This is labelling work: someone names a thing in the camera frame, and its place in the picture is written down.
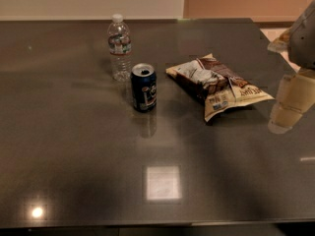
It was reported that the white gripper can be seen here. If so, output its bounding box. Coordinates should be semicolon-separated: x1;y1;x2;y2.
267;0;315;69

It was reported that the clear plastic water bottle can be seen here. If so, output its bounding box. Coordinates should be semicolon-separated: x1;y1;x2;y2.
107;14;132;82

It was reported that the blue pepsi can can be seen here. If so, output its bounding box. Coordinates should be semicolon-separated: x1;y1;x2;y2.
131;63;157;112

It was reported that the brown and cream chip bag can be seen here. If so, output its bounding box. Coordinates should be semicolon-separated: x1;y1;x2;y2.
165;54;273;122

